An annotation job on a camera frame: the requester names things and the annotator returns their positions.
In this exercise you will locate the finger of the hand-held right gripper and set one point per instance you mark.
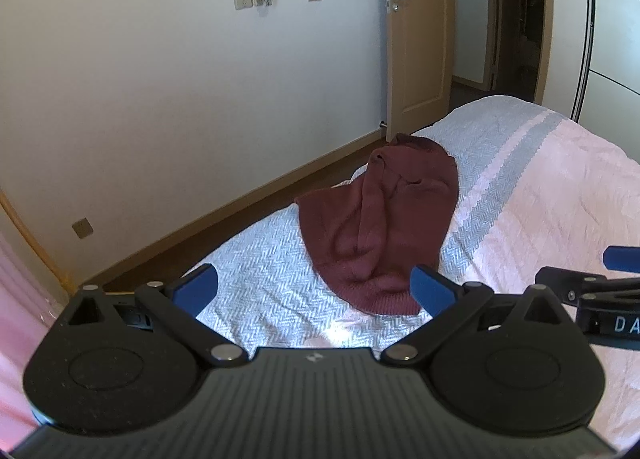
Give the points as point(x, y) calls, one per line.
point(560, 281)
point(620, 257)

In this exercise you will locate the wooden door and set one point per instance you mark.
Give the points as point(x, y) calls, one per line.
point(417, 54)

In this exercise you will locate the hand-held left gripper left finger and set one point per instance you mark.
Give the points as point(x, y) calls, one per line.
point(197, 286)

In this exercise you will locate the pink curtain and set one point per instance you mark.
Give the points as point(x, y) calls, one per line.
point(20, 319)

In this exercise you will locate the maroon knit cardigan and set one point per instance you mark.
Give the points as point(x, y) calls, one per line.
point(380, 219)

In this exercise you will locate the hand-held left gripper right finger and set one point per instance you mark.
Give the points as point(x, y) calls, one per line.
point(430, 289)

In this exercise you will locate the bed with pink-grey quilt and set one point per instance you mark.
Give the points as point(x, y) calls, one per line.
point(525, 199)

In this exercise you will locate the low beige wall socket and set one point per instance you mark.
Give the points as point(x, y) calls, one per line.
point(82, 228)

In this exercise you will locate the white wardrobe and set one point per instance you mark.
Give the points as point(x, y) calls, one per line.
point(615, 39)

